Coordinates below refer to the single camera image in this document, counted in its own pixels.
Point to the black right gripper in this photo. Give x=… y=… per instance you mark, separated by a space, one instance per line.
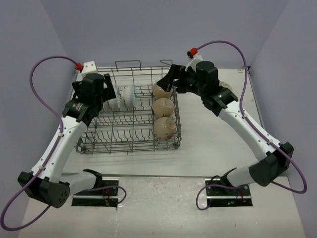
x=176 y=72

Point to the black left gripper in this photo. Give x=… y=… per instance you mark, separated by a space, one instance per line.
x=108 y=93

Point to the cream floral patterned bowl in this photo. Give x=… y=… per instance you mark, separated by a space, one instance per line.
x=226 y=85

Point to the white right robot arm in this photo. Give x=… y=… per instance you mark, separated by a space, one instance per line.
x=270 y=153

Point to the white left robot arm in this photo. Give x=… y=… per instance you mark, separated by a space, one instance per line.
x=45 y=182

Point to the beige bowl far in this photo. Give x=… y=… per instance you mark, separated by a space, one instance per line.
x=158 y=92

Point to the beige bowl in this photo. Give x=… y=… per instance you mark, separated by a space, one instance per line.
x=163 y=107
x=158 y=92
x=165 y=128

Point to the white blue bowl middle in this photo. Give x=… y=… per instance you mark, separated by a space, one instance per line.
x=115 y=103

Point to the white blue bowl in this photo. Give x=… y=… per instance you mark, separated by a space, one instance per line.
x=115 y=103
x=128 y=96

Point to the beige bowl middle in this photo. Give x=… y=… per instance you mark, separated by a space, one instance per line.
x=163 y=107

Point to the white blue bowl right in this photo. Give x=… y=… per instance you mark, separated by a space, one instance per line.
x=128 y=96

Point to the beige bowl near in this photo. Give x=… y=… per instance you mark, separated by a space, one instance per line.
x=165 y=128

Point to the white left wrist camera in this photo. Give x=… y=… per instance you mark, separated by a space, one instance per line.
x=89 y=67

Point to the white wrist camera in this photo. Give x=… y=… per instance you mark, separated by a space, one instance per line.
x=194 y=61
x=89 y=67

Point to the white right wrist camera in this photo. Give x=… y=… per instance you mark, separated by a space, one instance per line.
x=194 y=61

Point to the grey wire dish rack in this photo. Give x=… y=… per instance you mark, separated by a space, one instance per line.
x=130 y=129

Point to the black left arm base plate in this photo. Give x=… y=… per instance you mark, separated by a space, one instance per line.
x=101 y=198

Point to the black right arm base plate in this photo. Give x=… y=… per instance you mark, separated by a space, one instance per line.
x=221 y=197

